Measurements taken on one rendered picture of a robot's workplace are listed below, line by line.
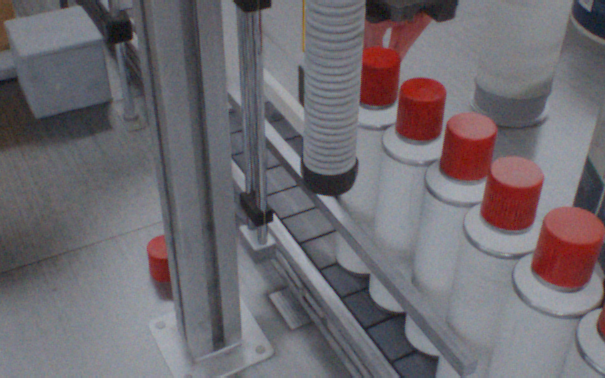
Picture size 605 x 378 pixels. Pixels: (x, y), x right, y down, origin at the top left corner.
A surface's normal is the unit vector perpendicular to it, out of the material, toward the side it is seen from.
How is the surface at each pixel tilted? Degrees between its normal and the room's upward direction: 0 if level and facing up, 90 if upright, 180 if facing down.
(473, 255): 90
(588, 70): 0
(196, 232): 90
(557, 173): 0
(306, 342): 0
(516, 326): 90
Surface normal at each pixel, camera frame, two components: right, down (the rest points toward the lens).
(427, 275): -0.68, 0.45
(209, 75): 0.47, 0.55
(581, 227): -0.04, -0.80
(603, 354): -0.56, -0.37
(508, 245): -0.07, -0.11
